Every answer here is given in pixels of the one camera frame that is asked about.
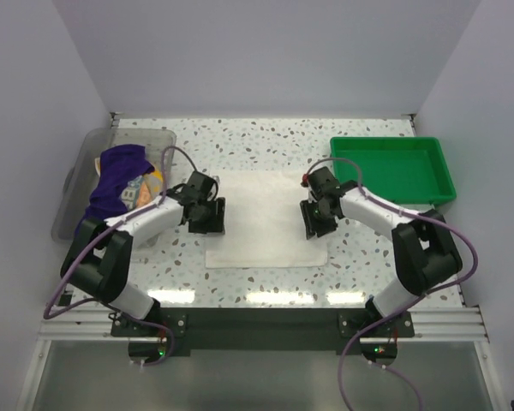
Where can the aluminium frame rail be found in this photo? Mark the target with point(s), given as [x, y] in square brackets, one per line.
[431, 325]

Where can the purple towel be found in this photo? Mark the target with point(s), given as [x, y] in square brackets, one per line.
[117, 166]

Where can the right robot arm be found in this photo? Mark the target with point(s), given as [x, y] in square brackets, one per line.
[424, 251]

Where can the colourful patterned towel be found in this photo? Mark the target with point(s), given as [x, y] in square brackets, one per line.
[143, 189]

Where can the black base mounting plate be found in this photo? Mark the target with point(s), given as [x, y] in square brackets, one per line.
[251, 329]

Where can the green plastic tray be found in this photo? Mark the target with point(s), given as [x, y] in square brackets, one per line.
[403, 170]

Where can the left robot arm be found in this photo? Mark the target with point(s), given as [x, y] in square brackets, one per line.
[98, 259]

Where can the white towel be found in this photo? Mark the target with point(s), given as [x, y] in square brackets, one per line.
[263, 223]

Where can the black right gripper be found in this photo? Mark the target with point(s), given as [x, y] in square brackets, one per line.
[320, 229]

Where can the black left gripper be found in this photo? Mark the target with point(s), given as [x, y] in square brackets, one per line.
[216, 227]

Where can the clear grey plastic bin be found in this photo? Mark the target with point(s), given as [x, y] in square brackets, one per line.
[83, 178]

